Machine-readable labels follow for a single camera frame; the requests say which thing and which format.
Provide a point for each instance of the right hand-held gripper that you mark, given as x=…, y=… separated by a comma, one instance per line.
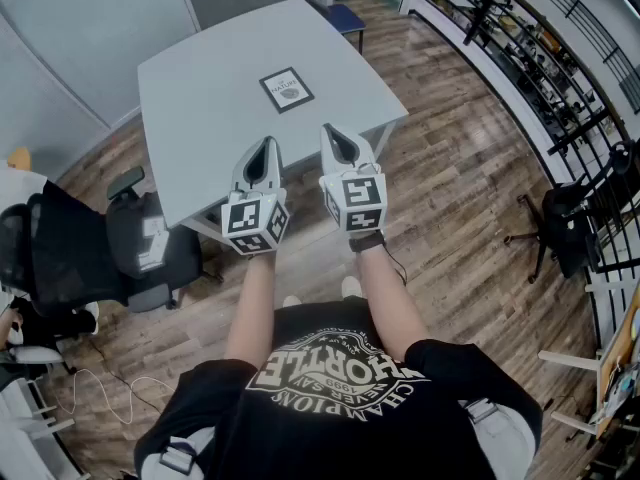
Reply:
x=360, y=203

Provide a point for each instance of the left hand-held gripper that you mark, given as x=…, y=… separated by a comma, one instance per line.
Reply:
x=245, y=220

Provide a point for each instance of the black framed picture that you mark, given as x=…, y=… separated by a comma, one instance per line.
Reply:
x=286, y=90

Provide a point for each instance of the person's left forearm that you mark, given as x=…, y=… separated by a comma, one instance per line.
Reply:
x=252, y=308

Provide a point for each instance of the person's right forearm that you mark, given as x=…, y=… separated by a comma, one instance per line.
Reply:
x=387, y=308

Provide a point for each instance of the light grey table top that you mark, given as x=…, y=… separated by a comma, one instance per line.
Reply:
x=210, y=118

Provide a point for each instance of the dark wrist watch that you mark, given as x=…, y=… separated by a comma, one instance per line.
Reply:
x=367, y=242

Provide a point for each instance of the person's right white shoe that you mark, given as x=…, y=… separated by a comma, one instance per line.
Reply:
x=351, y=287

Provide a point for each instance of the person's white shoe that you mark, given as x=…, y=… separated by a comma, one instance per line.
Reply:
x=291, y=301
x=351, y=287

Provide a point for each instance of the blue chair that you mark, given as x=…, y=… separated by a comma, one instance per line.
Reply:
x=345, y=18

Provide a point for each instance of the person's left white shoe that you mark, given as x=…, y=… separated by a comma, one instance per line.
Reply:
x=291, y=301

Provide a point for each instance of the black mesh office chair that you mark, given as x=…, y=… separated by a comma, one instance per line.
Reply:
x=55, y=248

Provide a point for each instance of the black swivel office chair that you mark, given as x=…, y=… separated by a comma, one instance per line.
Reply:
x=565, y=233

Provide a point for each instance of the black metal railing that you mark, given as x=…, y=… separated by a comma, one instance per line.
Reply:
x=580, y=133

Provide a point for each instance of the black printed t-shirt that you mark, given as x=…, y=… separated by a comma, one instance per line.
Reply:
x=340, y=418

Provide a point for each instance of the black headphones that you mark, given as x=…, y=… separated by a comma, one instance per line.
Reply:
x=622, y=158

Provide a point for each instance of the white chair base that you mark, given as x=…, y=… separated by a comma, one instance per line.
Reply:
x=35, y=355

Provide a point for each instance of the wooden board table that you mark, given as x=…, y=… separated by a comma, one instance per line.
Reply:
x=620, y=348

